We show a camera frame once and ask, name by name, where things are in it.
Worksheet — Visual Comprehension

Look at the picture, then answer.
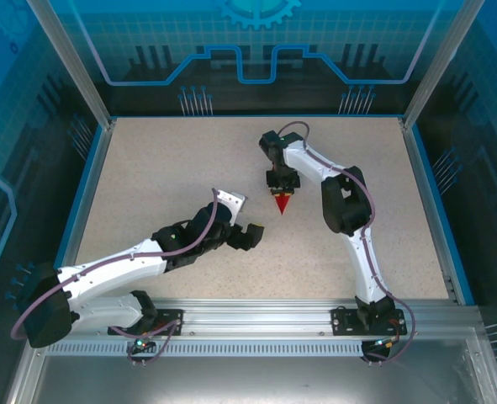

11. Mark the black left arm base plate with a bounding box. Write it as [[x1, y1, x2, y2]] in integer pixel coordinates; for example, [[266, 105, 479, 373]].
[[107, 308, 186, 337]]

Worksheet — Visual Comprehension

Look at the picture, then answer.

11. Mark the cable connector with green light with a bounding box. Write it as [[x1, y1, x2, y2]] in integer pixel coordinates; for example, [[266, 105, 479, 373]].
[[133, 331, 156, 351], [373, 335, 402, 350]]

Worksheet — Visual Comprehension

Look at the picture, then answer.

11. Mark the slotted grey cable duct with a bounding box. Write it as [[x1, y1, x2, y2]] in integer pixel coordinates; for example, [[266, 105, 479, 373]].
[[45, 341, 369, 358]]

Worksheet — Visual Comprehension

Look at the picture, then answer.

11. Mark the red paper sheet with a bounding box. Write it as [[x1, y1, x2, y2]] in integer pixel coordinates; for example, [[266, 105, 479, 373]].
[[272, 191, 294, 216]]

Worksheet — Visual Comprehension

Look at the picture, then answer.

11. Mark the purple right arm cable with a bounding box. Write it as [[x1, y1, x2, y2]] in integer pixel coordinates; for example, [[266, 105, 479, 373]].
[[278, 120, 416, 363]]

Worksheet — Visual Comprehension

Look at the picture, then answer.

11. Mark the aluminium side rail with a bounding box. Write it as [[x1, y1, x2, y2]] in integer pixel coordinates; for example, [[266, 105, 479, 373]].
[[399, 117, 464, 306], [48, 119, 118, 306]]

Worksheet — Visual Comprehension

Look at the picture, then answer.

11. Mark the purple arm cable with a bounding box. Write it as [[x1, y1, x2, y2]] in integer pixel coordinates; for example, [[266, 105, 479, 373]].
[[10, 189, 219, 367], [278, 120, 416, 363]]

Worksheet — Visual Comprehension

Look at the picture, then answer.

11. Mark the aluminium mounting rail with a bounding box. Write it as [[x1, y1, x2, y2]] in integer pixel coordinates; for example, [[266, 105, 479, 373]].
[[35, 297, 483, 338]]

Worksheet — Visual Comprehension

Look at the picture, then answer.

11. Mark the aluminium frame post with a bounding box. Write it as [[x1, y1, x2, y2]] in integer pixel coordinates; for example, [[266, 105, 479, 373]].
[[400, 0, 487, 130], [25, 0, 118, 130]]

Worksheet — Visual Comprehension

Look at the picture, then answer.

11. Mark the grey metal sheet panel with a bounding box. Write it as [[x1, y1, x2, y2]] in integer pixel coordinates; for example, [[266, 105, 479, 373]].
[[3, 327, 497, 404]]

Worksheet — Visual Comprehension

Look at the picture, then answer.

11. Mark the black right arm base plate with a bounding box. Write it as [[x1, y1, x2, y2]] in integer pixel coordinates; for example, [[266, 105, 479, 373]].
[[330, 306, 409, 337]]

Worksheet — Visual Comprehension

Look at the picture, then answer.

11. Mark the blue table edge strip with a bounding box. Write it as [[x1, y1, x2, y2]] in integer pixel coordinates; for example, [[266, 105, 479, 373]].
[[108, 112, 405, 120], [410, 124, 477, 306], [40, 124, 103, 306]]

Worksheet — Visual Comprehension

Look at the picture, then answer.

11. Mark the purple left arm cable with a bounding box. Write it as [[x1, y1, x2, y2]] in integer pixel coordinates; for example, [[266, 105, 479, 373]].
[[10, 189, 219, 367]]

